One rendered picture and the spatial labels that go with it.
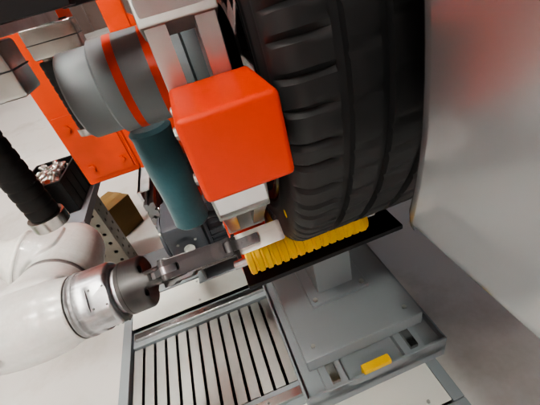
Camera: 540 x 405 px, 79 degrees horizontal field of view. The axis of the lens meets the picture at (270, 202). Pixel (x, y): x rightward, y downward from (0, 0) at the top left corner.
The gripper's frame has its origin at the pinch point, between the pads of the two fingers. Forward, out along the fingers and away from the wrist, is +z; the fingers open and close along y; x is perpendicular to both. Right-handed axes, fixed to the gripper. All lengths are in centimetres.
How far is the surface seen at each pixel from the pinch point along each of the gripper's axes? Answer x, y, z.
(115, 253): 21, -89, -53
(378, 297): -22.7, -35.7, 24.2
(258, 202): 3.1, 10.6, 0.9
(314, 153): 4.0, 20.1, 6.5
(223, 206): 3.9, 12.0, -3.0
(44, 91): 58, -33, -37
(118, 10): 200, -164, -29
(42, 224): 10.4, 7.4, -24.2
